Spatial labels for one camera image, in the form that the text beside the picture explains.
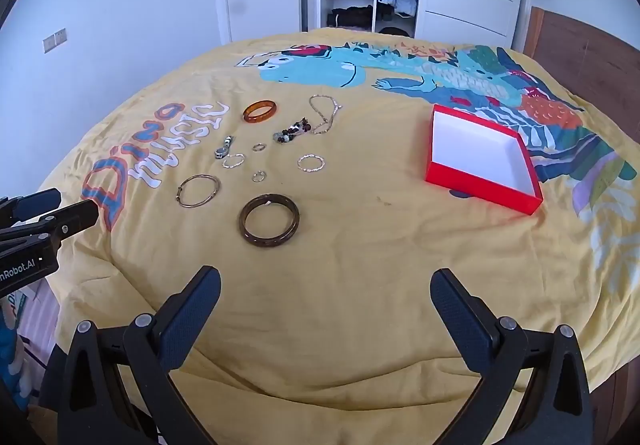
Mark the silver metal clip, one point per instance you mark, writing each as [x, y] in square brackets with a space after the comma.
[223, 149]

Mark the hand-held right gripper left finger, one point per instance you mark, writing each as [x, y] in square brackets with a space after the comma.
[190, 315]

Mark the green and white packet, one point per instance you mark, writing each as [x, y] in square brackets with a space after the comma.
[20, 301]

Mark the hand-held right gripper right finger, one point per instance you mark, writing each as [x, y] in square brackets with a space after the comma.
[460, 315]

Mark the red cardboard box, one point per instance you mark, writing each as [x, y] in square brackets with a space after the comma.
[480, 145]

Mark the thin metal bangle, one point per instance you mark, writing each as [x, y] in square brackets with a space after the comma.
[179, 195]

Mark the dark brown bangle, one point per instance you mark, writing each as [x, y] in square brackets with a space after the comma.
[243, 225]

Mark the folded dark clothes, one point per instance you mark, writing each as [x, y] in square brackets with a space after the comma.
[350, 17]

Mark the black bag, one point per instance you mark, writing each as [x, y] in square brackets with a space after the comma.
[397, 31]

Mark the wall switch plate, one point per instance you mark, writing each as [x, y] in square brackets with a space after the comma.
[54, 40]

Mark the amber bangle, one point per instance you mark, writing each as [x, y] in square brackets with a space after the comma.
[257, 119]

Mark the silver twisted hoop earring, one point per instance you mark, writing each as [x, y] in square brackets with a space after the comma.
[226, 165]
[300, 164]

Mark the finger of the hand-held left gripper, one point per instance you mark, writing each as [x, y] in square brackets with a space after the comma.
[37, 202]
[75, 217]

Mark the wooden headboard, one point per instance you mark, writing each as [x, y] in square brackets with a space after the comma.
[575, 50]

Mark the yellow dinosaur print blanket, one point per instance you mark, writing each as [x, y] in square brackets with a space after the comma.
[350, 250]

